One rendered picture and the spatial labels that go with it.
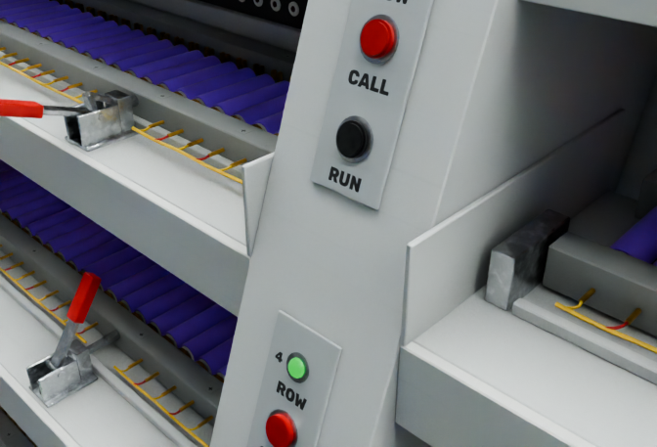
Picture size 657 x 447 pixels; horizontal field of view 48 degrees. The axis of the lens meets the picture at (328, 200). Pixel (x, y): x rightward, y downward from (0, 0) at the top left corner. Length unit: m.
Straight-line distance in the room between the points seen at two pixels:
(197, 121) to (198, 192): 0.06
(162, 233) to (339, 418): 0.15
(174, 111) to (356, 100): 0.19
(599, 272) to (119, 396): 0.36
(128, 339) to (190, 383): 0.07
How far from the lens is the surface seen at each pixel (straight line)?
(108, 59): 0.61
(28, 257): 0.69
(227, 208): 0.41
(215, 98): 0.51
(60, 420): 0.56
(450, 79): 0.29
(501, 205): 0.34
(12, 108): 0.47
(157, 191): 0.44
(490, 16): 0.29
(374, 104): 0.31
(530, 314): 0.33
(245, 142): 0.43
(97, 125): 0.50
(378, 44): 0.31
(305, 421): 0.36
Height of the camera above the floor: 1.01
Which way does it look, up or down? 15 degrees down
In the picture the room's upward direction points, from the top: 14 degrees clockwise
